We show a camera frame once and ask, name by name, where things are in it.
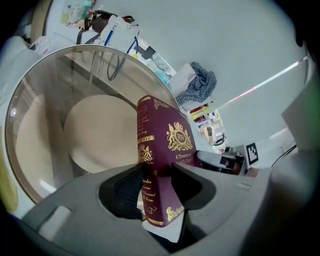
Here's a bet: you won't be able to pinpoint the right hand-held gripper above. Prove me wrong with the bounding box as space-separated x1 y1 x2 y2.
196 142 260 176

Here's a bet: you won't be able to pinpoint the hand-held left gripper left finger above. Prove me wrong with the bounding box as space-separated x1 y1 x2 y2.
22 162 171 256

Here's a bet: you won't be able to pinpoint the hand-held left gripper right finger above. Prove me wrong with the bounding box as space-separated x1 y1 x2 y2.
171 162 281 256

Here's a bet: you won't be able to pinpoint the maroon hardcover book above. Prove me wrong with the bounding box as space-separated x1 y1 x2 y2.
136 94 202 229

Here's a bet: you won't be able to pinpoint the round glass side table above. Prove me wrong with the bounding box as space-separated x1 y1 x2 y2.
4 44 191 205

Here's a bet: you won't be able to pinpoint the blue checked cloth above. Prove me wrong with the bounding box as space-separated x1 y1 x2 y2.
176 61 217 105

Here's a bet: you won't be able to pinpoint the white paper bag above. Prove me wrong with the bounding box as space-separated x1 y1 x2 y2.
167 62 197 99

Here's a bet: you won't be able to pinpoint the teal pouch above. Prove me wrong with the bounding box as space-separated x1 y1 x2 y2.
153 69 171 85

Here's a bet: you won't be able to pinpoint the clear plastic bag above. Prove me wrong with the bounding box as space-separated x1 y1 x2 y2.
28 36 55 56

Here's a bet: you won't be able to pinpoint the black handbag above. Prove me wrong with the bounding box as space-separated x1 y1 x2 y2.
76 9 136 46

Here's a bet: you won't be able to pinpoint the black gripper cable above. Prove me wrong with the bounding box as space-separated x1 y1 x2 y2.
271 144 298 168

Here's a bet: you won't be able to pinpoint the white tote bag blue straps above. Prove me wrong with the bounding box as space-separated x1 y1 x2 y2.
99 14 141 81

